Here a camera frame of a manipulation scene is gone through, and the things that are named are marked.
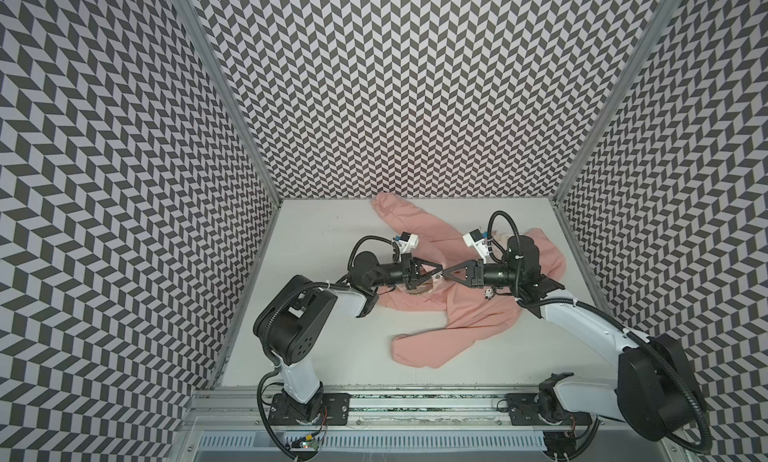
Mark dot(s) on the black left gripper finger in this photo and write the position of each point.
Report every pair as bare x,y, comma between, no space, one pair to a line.
424,267
427,281

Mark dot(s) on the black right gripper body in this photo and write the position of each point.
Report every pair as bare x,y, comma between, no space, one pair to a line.
477,273

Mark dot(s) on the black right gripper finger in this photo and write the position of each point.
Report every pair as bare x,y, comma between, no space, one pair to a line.
465,278
468,267

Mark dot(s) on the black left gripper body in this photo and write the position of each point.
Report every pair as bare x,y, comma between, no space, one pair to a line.
393,273

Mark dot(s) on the pink Snoopy zip jacket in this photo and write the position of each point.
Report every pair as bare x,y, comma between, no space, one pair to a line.
470,315

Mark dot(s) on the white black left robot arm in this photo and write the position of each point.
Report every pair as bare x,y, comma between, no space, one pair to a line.
291,324

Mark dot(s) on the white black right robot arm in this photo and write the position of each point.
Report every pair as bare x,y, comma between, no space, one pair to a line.
651,387

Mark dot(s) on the small green circuit board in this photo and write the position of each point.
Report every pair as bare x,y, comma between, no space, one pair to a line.
306,443

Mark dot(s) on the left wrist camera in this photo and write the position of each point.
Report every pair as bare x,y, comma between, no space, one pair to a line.
404,244

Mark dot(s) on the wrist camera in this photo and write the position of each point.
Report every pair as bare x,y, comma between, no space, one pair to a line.
404,244
478,241

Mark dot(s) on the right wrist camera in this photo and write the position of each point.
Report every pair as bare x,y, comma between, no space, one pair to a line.
478,241

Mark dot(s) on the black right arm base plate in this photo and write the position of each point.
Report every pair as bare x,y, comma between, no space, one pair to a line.
522,409

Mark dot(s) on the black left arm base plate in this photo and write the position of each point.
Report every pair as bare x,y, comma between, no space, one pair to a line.
328,408

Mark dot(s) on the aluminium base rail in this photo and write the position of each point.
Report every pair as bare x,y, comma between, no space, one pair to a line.
378,407

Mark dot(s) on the aluminium corner post right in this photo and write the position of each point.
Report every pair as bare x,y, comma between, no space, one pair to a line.
647,41

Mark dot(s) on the aluminium corner post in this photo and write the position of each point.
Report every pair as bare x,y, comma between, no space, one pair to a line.
189,19
647,41

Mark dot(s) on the aluminium corner post left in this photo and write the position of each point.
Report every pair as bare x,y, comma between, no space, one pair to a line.
189,19

